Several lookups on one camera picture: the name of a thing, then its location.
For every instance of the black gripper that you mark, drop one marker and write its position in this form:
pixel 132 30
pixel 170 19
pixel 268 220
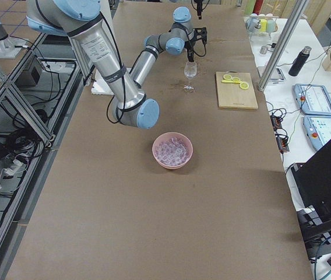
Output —
pixel 190 50

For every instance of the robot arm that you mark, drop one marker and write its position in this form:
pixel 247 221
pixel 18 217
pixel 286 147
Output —
pixel 84 22

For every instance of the clear wine glass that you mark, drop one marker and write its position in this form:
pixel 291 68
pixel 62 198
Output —
pixel 190 72

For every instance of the pink bowl of ice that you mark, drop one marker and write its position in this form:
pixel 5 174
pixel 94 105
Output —
pixel 172 150

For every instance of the lemon slice one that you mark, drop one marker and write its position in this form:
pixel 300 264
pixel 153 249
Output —
pixel 227 77

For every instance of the lemon slice two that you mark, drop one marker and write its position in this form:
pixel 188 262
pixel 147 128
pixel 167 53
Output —
pixel 236 79

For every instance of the yellow cup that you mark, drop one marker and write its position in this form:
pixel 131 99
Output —
pixel 262 25

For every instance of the wooden cutting board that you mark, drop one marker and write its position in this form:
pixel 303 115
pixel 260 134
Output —
pixel 231 96

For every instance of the lemon slice three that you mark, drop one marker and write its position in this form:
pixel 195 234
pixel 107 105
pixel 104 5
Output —
pixel 244 85

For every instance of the kitchen scale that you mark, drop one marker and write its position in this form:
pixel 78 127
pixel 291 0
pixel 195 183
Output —
pixel 276 77

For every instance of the black thermos bottle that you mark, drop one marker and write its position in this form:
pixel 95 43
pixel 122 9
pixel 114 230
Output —
pixel 300 61

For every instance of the teach pendant far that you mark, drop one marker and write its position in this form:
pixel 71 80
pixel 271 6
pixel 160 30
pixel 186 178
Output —
pixel 312 99

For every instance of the teach pendant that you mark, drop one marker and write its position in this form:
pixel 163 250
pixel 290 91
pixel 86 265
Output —
pixel 312 99
pixel 317 129

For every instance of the teach pendant near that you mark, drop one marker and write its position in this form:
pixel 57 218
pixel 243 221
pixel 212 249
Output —
pixel 317 129

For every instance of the black monitor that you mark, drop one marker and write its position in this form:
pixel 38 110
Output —
pixel 313 180

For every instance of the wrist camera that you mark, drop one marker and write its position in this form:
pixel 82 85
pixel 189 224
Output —
pixel 200 34

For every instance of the aluminium frame post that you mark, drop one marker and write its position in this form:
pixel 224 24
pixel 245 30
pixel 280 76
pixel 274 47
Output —
pixel 282 42

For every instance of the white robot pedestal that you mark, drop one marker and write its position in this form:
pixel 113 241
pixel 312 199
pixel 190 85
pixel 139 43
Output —
pixel 100 87

